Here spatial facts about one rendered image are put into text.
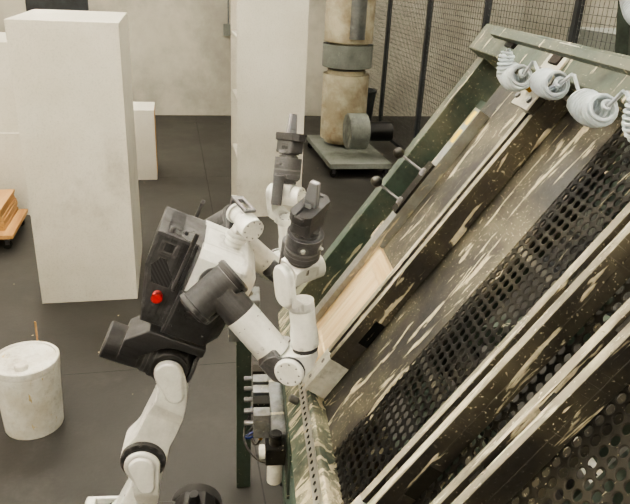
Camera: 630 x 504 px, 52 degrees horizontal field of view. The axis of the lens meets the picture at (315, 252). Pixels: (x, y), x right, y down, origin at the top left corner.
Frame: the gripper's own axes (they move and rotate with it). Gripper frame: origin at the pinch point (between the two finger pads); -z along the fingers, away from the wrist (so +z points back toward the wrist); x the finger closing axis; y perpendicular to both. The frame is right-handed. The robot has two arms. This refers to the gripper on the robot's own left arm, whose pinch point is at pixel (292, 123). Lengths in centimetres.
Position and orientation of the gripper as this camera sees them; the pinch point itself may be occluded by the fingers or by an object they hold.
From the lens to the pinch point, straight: 212.1
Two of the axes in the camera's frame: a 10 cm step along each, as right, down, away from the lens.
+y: -7.6, 0.1, -6.5
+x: 6.4, 1.8, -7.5
